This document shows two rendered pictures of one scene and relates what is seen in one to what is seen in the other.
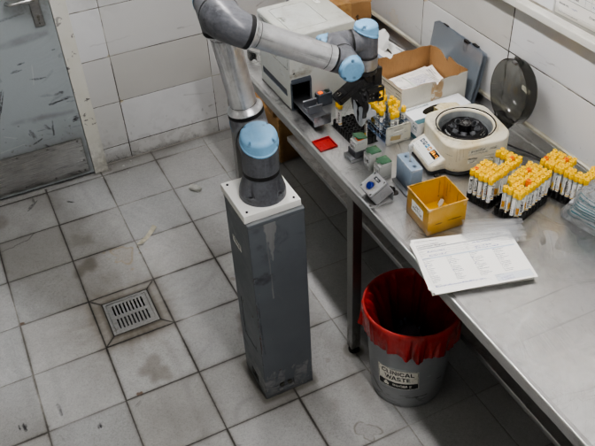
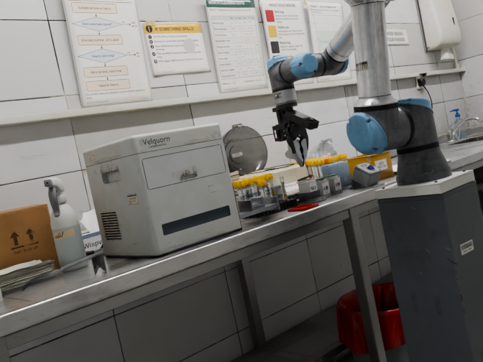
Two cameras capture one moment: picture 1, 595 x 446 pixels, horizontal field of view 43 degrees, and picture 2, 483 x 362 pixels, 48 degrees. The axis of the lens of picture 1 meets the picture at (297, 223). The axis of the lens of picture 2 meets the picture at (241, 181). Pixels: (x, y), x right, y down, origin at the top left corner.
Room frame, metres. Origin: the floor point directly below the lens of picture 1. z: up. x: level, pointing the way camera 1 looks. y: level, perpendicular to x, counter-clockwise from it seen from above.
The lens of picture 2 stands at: (2.84, 1.42, 1.08)
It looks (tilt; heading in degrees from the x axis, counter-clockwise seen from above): 3 degrees down; 252
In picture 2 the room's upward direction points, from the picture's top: 12 degrees counter-clockwise
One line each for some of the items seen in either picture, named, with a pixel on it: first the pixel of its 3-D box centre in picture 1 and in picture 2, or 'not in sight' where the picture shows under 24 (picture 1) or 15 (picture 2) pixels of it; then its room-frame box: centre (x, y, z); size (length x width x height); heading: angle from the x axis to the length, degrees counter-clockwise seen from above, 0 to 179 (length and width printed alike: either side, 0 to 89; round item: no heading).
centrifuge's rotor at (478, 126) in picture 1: (464, 130); not in sight; (2.08, -0.57, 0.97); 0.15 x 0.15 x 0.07
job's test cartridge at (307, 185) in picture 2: (359, 144); (307, 188); (2.10, -0.22, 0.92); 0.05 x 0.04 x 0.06; 114
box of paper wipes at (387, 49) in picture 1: (381, 46); (98, 228); (2.77, -0.38, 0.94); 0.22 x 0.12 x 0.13; 28
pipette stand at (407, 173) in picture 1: (408, 173); (336, 176); (1.92, -0.37, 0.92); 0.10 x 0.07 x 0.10; 19
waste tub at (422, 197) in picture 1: (436, 205); (367, 167); (1.75, -0.42, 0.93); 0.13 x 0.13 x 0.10; 20
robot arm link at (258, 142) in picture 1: (258, 148); (410, 122); (1.90, 0.10, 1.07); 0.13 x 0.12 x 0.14; 13
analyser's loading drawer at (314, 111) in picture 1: (310, 105); (246, 208); (2.37, -0.07, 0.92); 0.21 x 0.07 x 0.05; 24
